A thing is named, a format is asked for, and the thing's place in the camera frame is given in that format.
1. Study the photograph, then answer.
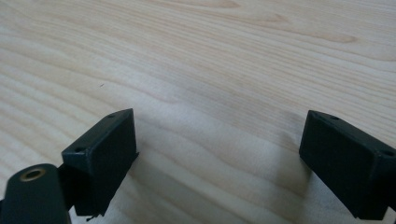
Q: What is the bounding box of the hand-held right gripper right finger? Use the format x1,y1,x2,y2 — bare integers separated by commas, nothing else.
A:
298,109,396,221

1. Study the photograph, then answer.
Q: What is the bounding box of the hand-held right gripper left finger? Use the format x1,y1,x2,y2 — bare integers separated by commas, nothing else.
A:
59,107,140,217

